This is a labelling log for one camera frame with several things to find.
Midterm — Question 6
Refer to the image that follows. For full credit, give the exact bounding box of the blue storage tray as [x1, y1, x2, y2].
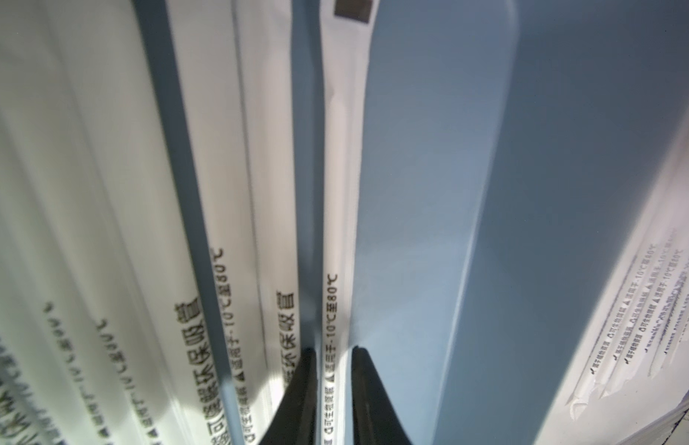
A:
[129, 0, 689, 445]

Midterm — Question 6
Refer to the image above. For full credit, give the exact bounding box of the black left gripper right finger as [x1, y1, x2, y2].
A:
[351, 346, 412, 445]

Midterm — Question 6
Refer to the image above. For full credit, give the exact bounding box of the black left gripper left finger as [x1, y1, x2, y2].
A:
[260, 348, 319, 445]

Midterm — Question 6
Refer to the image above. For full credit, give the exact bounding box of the straw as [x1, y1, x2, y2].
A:
[569, 247, 685, 420]
[320, 1, 380, 444]
[46, 1, 231, 444]
[0, 1, 145, 444]
[601, 246, 689, 398]
[168, 1, 301, 444]

